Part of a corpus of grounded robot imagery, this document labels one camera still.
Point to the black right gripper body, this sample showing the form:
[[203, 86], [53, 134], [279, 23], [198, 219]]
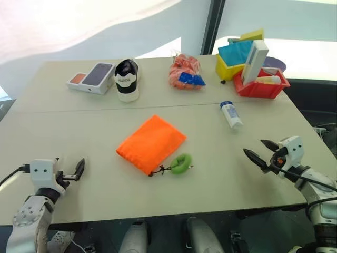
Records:
[[277, 163]]

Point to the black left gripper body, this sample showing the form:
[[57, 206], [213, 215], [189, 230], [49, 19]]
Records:
[[63, 180]]

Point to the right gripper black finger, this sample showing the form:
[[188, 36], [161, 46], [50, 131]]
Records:
[[270, 145], [256, 159]]

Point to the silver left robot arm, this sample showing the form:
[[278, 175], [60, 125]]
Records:
[[31, 210]]

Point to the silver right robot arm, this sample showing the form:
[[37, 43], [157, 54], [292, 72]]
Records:
[[316, 183]]

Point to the orange snack bag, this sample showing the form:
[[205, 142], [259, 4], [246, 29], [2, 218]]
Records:
[[183, 69]]

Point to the white tube with blue cap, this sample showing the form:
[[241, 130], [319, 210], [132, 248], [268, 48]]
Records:
[[231, 114]]

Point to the white power strip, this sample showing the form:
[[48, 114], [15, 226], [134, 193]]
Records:
[[320, 129]]

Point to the red plastic bin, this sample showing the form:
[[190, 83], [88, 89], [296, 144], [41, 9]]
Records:
[[259, 89]]

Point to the white tube with yellow end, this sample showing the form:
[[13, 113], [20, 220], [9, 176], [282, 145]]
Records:
[[269, 79]]

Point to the black flat board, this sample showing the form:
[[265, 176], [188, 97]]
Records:
[[5, 108]]

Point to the white box with orange picture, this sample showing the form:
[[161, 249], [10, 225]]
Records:
[[76, 80]]

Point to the purple round disc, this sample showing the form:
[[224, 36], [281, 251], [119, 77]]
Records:
[[275, 63]]

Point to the tall white box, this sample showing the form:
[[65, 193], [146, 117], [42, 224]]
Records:
[[254, 63]]

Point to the grey rounded leg shell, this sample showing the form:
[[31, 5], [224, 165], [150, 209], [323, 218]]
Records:
[[202, 235], [134, 237]]

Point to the yellow plastic bin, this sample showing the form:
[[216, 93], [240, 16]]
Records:
[[223, 69]]

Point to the white phone box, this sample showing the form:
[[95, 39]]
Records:
[[97, 76]]

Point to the black and white sneaker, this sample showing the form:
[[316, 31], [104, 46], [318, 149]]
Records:
[[127, 81]]

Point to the teal cloth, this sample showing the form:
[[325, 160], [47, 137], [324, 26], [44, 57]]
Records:
[[234, 54]]

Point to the yellow block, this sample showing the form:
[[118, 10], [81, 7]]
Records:
[[252, 34]]

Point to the dark window pillar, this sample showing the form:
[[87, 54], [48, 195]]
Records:
[[210, 26]]

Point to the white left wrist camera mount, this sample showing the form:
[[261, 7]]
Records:
[[42, 171]]

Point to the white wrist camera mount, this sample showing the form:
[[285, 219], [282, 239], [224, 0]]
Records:
[[293, 149], [42, 171]]

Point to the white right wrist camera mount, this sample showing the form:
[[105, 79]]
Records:
[[293, 149]]

